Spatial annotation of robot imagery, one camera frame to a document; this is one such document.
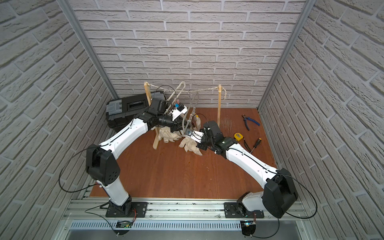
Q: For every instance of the yellow tape measure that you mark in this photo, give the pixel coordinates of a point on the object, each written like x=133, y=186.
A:
x=238, y=137

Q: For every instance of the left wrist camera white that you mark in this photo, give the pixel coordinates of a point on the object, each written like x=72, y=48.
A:
x=178, y=110

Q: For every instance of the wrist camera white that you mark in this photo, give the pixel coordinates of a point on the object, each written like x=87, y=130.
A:
x=195, y=135
x=178, y=110

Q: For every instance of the blue handled pliers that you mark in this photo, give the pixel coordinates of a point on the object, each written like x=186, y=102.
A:
x=247, y=119

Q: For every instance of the cream glove red-black cuff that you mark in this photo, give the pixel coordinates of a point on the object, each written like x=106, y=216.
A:
x=190, y=145

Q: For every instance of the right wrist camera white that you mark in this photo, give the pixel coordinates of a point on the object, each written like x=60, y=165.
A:
x=195, y=135

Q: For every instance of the aluminium rail base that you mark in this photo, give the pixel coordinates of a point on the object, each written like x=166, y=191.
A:
x=167, y=214

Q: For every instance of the white clip hanger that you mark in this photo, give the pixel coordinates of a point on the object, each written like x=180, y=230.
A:
x=174, y=96

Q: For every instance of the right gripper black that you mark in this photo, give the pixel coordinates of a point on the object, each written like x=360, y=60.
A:
x=200, y=146

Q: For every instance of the grey clip hanger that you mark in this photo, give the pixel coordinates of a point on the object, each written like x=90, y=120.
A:
x=191, y=111

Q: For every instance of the black plastic toolbox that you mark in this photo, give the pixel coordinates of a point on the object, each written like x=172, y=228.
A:
x=120, y=113

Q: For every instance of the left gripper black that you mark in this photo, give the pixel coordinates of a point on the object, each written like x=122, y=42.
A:
x=175, y=125

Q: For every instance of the wooden drying rack frame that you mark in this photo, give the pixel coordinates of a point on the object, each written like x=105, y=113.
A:
x=149, y=98

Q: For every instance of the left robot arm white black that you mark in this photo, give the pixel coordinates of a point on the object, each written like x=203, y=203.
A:
x=93, y=161

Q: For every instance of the black yellow screwdriver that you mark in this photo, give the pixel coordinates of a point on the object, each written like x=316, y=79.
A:
x=258, y=141

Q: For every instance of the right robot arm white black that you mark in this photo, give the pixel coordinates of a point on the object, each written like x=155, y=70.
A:
x=279, y=189

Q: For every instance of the twine rope line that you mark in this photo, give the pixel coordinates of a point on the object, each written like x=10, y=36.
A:
x=222, y=92

